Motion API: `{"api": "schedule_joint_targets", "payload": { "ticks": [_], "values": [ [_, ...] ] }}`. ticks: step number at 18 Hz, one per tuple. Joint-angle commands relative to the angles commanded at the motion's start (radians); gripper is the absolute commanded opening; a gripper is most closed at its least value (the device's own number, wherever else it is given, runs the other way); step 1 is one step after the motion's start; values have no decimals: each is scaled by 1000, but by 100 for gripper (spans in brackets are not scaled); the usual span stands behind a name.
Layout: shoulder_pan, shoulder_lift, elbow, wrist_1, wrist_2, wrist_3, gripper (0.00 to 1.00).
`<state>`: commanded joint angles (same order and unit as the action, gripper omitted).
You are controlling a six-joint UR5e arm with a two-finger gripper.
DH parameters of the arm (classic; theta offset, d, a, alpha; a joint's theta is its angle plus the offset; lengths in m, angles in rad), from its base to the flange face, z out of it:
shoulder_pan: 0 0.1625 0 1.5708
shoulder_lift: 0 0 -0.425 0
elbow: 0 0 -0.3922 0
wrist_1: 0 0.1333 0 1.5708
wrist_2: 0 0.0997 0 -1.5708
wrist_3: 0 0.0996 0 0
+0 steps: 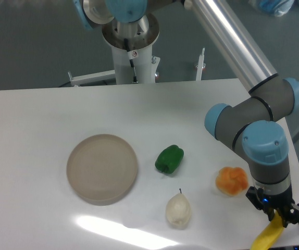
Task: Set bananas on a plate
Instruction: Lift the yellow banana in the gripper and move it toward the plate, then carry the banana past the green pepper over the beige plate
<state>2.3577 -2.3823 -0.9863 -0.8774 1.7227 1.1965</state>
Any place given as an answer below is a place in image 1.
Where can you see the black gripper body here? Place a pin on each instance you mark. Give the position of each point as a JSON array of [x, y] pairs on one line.
[[283, 201]]

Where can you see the yellow banana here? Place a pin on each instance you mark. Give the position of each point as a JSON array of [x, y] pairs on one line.
[[269, 235]]

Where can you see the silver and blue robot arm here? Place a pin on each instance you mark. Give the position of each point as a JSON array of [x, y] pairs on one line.
[[249, 129]]

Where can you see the beige round plate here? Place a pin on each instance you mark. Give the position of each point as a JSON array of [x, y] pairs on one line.
[[102, 169]]

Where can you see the white pear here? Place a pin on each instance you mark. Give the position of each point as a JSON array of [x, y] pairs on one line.
[[178, 211]]

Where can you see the green bell pepper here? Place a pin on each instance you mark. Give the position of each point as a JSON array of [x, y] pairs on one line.
[[169, 159]]

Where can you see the white right frame post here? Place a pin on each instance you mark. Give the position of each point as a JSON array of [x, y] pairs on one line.
[[200, 66]]

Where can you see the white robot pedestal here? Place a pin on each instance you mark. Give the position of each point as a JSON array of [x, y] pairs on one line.
[[135, 66]]

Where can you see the white left frame bracket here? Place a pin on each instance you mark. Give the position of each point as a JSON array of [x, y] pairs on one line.
[[91, 78]]

